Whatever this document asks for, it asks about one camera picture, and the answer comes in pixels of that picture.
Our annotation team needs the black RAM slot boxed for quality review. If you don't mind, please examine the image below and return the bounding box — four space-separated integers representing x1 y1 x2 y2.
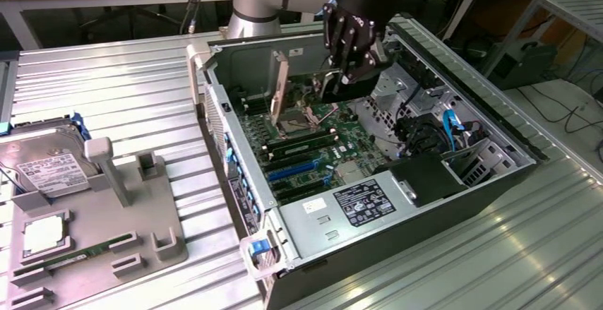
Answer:
237 92 264 107
269 135 339 157
245 99 272 114
248 102 275 118
265 131 335 153
272 139 340 161
261 126 332 149
241 95 268 110

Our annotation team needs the blue expansion slot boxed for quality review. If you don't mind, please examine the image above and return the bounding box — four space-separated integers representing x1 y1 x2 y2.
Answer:
264 159 324 182

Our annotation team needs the short black expansion slot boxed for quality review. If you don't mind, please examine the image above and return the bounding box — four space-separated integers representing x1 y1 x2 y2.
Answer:
273 181 311 198

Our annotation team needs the metal socket cover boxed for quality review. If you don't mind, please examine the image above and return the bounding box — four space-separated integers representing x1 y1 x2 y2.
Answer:
269 49 293 126

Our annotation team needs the CPU socket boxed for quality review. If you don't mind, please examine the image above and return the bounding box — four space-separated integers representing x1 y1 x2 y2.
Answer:
275 106 323 138

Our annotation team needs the green motherboard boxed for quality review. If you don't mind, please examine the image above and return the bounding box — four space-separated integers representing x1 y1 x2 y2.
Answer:
235 73 403 207

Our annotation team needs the black box on floor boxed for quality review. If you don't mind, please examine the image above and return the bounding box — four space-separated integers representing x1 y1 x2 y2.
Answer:
483 39 558 91

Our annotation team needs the silver chipset heat sink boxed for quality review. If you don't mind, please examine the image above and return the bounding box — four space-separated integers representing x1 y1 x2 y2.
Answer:
335 162 373 181

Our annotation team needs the black tripod stand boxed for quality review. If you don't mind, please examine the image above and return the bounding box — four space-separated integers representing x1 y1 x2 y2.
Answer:
180 0 213 36

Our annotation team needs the black plastic shroud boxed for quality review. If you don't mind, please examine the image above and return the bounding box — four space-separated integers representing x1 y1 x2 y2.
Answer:
387 152 468 208

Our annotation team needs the silver power supply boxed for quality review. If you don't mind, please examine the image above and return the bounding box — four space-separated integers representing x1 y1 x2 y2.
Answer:
276 173 421 261

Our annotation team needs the open black PC case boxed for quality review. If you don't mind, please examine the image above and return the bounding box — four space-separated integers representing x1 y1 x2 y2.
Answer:
185 19 550 310

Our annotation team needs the grey parts rack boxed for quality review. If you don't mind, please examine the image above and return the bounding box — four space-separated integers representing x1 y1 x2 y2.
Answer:
0 136 191 310

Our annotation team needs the hard disk with blue carrier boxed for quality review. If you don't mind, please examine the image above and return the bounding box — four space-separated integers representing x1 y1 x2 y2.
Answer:
0 112 93 198

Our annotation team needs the green RAM stick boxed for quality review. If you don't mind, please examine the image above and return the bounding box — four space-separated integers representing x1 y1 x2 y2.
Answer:
17 234 136 271

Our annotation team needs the silver CPU chip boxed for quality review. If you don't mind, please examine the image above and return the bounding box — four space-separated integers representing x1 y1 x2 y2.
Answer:
21 213 68 255

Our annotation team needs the thin black wire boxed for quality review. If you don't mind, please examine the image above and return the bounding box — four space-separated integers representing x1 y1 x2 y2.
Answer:
401 72 416 114

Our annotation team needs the black cable bundle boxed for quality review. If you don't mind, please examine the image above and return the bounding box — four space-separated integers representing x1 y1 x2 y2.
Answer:
393 114 453 160

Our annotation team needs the blue flat data cable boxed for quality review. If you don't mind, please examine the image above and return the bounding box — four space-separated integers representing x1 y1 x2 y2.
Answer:
441 107 462 153

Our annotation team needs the aluminium frame table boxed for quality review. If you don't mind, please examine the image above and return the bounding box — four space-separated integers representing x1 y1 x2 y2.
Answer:
498 0 603 93

